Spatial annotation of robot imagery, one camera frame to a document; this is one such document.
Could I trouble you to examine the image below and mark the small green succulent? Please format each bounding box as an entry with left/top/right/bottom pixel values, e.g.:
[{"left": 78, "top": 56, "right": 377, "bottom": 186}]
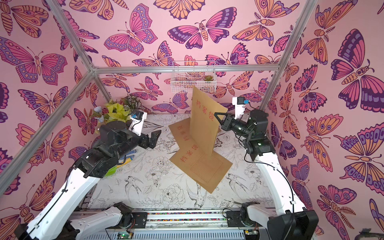
[{"left": 204, "top": 76, "right": 214, "bottom": 82}]

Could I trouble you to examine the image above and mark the blue white work glove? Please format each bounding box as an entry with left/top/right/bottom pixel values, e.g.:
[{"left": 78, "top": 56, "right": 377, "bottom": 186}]
[{"left": 118, "top": 150, "right": 137, "bottom": 165}]

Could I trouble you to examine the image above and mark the kraft file bag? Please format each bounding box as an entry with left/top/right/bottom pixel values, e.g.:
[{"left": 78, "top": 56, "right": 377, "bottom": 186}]
[
  {"left": 169, "top": 118, "right": 192, "bottom": 149},
  {"left": 190, "top": 87, "right": 228, "bottom": 156},
  {"left": 170, "top": 141, "right": 233, "bottom": 194}
]

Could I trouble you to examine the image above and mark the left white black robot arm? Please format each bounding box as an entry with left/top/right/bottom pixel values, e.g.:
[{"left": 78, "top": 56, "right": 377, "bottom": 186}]
[{"left": 14, "top": 121, "right": 162, "bottom": 240}]

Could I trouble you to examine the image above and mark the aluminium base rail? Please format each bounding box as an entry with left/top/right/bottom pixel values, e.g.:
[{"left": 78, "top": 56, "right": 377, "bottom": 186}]
[{"left": 68, "top": 208, "right": 319, "bottom": 240}]

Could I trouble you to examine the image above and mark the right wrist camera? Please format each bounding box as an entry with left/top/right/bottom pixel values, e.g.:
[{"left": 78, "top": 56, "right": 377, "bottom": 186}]
[{"left": 232, "top": 97, "right": 249, "bottom": 120}]

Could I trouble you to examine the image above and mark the potted plant in glass vase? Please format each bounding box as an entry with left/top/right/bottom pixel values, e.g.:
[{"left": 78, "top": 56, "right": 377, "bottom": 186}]
[{"left": 92, "top": 95, "right": 143, "bottom": 134}]

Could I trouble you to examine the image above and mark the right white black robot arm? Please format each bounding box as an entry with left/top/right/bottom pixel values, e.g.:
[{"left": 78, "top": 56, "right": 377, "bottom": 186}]
[{"left": 214, "top": 110, "right": 319, "bottom": 240}]

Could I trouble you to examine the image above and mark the white wire basket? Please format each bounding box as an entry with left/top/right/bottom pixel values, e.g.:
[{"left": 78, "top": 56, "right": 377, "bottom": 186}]
[{"left": 169, "top": 60, "right": 217, "bottom": 94}]

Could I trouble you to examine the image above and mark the green yellow handled tool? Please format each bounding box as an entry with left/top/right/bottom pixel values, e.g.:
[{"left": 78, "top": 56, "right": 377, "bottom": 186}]
[{"left": 105, "top": 158, "right": 132, "bottom": 178}]

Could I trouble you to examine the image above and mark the aluminium frame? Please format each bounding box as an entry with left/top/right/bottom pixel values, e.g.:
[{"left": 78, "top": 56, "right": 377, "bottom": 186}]
[{"left": 1, "top": 1, "right": 318, "bottom": 194}]

